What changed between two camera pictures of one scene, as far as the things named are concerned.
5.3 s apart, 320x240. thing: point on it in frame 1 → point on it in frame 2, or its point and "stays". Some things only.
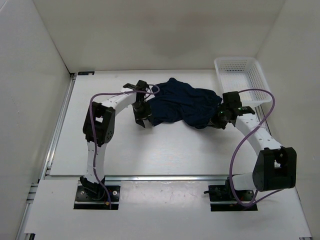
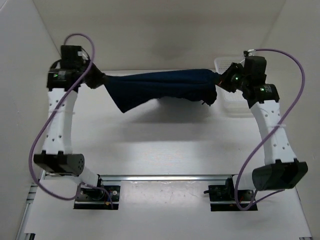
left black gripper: [146, 114] → [99, 79]
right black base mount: [223, 193] stays
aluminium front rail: [143, 178] stays
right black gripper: [214, 121] → [223, 82]
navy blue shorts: [176, 101] → [131, 91]
